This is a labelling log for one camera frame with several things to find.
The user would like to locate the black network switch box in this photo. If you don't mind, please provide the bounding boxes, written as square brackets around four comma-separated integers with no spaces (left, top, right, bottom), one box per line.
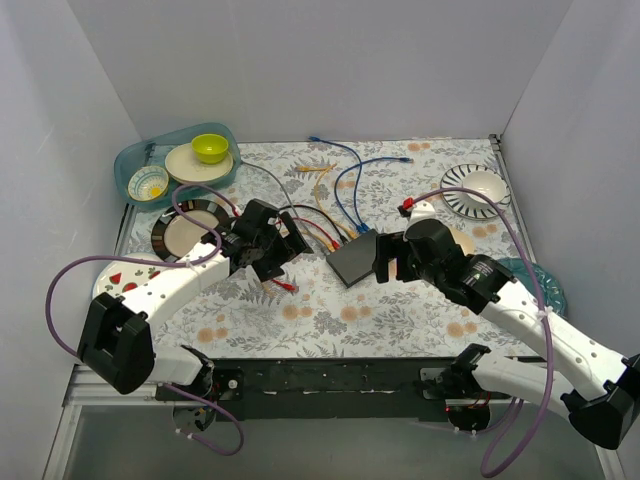
[326,229,378,288]

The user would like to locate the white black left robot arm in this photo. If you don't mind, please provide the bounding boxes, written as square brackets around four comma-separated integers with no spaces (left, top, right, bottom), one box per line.
[77,200,311,400]

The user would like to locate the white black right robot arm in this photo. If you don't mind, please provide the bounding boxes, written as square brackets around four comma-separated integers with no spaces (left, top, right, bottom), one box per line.
[373,202,639,450]

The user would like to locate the floral patterned table mat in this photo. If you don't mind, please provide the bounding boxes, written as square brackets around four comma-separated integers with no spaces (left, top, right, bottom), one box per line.
[156,139,529,358]

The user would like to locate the blue striped white plate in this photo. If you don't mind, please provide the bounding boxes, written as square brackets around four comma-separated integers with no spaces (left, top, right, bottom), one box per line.
[440,164,511,220]

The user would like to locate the black rimmed cream plate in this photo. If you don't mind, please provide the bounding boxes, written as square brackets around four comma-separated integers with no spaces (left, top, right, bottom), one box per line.
[151,199,230,262]

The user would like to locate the teal scalloped plate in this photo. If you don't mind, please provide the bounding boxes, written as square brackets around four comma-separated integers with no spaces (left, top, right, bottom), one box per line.
[498,258,568,318]

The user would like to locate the teal plastic tray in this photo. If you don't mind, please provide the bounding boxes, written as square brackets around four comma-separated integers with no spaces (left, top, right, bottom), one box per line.
[114,122,242,211]

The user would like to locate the lime green bowl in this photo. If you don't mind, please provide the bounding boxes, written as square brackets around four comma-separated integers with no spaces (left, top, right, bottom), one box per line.
[191,133,229,164]

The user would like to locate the white bowl on striped plate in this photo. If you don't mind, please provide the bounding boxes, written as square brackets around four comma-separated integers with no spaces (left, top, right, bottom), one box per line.
[462,170,507,205]

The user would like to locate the cream plate in tray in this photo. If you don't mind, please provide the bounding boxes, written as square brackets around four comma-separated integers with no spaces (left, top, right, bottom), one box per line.
[165,144,234,184]

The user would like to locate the white blue patterned bowl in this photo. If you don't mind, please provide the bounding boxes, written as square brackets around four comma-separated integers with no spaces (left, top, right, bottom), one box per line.
[127,165,169,202]

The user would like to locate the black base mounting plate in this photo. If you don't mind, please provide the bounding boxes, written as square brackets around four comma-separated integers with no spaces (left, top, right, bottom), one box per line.
[205,357,461,421]

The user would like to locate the watermelon print white plate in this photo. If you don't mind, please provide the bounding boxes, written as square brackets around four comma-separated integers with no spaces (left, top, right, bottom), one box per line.
[91,252,165,299]

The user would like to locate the red ethernet cable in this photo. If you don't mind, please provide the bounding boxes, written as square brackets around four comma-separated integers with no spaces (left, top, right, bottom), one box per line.
[272,217,344,294]

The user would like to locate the black ethernet cable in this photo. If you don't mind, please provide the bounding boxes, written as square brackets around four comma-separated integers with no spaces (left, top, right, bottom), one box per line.
[277,203,354,239]

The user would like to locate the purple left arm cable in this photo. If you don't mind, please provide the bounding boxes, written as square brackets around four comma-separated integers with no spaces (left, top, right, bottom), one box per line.
[45,183,246,456]

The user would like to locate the grey ethernet cable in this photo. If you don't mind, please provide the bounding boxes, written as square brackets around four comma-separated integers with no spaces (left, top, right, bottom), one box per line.
[239,160,354,244]

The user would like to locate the aluminium frame rail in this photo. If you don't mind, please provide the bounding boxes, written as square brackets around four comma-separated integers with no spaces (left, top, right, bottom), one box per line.
[43,365,157,479]

